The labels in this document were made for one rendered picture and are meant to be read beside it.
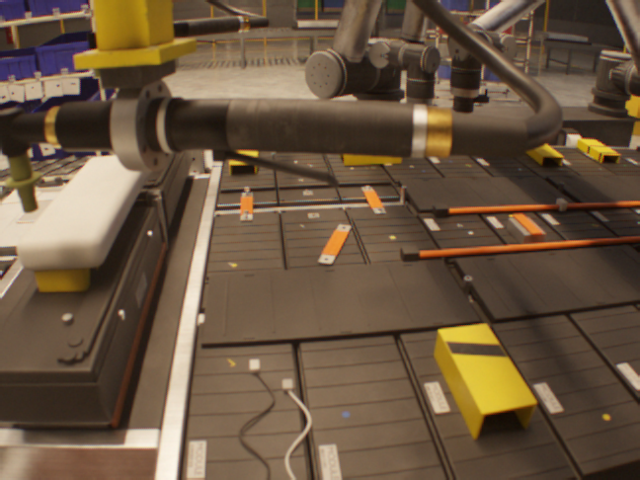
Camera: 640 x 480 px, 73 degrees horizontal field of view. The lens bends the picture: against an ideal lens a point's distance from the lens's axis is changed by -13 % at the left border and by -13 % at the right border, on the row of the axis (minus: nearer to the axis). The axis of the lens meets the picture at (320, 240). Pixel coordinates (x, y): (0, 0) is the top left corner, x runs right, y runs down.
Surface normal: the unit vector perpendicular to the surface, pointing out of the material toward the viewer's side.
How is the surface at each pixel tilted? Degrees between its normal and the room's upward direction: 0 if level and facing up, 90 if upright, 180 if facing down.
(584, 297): 0
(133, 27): 90
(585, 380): 0
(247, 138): 101
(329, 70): 87
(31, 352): 0
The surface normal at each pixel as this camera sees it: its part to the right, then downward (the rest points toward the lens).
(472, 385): 0.00, -0.88
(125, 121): -0.12, 0.16
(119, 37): -0.13, 0.47
